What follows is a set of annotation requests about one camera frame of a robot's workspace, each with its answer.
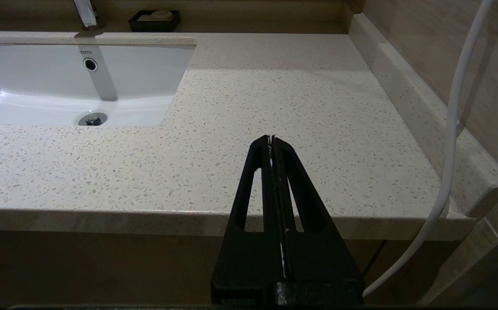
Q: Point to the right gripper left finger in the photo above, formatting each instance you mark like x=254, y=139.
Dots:
x=236, y=267

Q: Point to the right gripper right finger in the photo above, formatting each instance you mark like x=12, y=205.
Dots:
x=318, y=267

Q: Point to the brown vanity cabinet front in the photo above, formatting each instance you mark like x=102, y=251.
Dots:
x=81, y=271

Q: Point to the chrome sink drain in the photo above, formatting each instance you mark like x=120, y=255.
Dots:
x=92, y=119

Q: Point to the black soap dish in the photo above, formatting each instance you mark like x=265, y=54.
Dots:
x=135, y=26

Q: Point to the beige soap bar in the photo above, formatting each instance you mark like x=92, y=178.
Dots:
x=156, y=15

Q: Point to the white sink basin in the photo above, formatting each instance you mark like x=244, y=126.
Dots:
x=38, y=82

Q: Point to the chrome faucet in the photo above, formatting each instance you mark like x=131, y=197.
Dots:
x=86, y=13

